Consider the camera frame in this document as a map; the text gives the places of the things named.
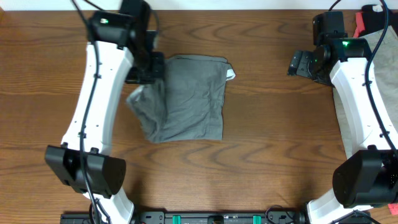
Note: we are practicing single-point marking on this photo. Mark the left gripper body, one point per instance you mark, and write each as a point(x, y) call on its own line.
point(148, 69)

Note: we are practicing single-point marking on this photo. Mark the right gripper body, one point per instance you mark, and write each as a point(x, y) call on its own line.
point(308, 66)

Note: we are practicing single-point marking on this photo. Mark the grey shorts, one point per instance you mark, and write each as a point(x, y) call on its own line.
point(187, 104)

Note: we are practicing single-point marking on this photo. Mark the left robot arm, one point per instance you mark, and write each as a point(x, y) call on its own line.
point(120, 50)

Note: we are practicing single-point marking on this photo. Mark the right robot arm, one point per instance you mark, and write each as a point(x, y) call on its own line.
point(368, 178)

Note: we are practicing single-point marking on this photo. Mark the red garment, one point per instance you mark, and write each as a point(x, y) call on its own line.
point(359, 24)

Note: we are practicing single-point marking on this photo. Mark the black garment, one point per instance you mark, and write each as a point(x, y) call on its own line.
point(375, 21)

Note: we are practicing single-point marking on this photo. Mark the beige shorts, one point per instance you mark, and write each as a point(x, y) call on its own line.
point(385, 63)

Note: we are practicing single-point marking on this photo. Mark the red cloth corner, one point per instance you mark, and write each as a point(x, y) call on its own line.
point(393, 208)

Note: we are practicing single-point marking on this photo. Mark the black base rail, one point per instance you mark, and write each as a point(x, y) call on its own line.
point(273, 216)

